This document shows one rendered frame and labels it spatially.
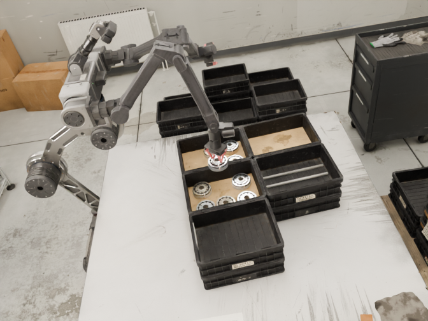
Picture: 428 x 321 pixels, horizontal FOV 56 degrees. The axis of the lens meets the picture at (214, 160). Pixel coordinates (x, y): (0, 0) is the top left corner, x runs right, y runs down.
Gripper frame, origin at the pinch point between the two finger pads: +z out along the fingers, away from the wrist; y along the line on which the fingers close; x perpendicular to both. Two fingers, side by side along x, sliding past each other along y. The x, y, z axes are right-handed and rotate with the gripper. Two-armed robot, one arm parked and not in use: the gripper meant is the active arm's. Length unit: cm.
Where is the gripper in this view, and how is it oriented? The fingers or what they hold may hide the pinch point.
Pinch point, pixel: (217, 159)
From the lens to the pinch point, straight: 208.7
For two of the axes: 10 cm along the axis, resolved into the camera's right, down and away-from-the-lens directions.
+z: 0.9, 7.4, 6.6
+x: -5.8, 5.8, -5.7
